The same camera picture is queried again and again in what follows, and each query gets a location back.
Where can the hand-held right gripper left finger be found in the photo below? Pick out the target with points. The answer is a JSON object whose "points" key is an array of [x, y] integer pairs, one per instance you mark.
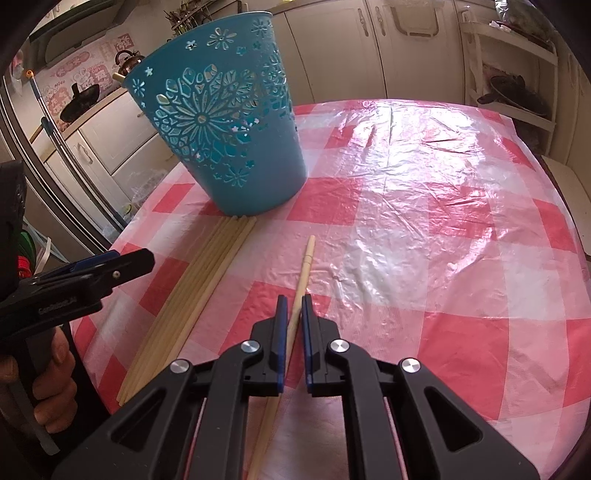
{"points": [[280, 332]]}

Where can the person's left hand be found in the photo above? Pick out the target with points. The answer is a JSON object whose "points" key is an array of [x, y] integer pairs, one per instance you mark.
{"points": [[55, 369]]}

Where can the pile of wooden chopsticks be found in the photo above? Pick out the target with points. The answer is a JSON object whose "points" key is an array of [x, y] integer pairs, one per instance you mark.
{"points": [[194, 300]]}

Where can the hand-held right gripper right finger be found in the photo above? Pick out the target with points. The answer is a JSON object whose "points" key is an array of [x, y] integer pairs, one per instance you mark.
{"points": [[307, 332]]}

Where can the dark frying pan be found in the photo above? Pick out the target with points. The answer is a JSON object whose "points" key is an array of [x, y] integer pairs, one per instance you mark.
{"points": [[517, 97]]}

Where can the black wok with lid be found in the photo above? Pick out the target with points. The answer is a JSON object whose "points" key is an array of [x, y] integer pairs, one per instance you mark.
{"points": [[81, 104]]}

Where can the blue perforated plastic basket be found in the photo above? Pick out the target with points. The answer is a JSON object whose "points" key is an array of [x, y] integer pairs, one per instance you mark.
{"points": [[258, 175]]}

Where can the steel whistling kettle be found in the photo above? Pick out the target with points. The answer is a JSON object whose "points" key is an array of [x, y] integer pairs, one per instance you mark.
{"points": [[127, 62]]}

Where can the cream double-door cabinet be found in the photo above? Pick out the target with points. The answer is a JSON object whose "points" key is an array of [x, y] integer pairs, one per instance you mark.
{"points": [[332, 50]]}

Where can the wall utensil rack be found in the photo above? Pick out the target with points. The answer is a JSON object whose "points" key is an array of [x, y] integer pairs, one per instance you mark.
{"points": [[189, 16]]}

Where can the white shelf trolley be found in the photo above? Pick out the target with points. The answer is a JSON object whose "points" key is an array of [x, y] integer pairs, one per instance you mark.
{"points": [[508, 50]]}

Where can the pink wall stickers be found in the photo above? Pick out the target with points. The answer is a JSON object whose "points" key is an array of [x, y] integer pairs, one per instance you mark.
{"points": [[99, 74]]}

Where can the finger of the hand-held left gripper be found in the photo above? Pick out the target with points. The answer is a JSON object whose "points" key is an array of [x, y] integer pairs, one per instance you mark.
{"points": [[85, 264], [115, 272]]}

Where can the beige kitchen countertop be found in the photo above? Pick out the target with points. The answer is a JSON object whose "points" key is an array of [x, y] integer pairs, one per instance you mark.
{"points": [[107, 104]]}

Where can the light wooden chopstick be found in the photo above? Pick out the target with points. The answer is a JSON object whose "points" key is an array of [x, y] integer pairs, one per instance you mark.
{"points": [[305, 265]]}

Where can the grey range hood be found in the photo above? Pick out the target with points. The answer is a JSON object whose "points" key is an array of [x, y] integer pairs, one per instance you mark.
{"points": [[55, 39]]}

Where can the cream drawer cabinet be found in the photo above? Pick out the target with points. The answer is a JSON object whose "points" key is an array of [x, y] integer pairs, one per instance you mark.
{"points": [[111, 152]]}

